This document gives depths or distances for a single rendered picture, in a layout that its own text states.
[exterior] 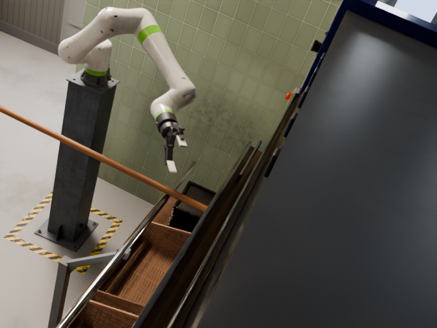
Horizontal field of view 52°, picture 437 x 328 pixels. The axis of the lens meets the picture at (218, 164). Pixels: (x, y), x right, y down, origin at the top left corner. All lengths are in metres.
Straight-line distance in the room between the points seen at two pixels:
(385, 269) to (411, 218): 0.14
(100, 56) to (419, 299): 2.18
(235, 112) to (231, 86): 0.19
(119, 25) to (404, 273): 1.76
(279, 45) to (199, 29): 0.52
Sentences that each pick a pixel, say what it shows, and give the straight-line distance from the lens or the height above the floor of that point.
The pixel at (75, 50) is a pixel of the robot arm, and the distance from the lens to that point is 2.39.
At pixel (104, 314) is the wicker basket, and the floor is 0.71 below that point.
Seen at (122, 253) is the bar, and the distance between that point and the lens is 1.71.
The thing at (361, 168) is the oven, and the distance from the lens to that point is 0.77.
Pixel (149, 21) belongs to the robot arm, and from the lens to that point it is 2.20.
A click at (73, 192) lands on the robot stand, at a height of 0.44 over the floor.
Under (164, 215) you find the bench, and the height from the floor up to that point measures 0.58.
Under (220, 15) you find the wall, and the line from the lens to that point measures 2.92.
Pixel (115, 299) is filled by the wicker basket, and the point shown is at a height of 0.75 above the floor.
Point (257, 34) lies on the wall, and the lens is 2.88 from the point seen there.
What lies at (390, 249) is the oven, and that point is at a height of 2.10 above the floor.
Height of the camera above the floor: 2.43
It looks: 33 degrees down
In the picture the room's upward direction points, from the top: 22 degrees clockwise
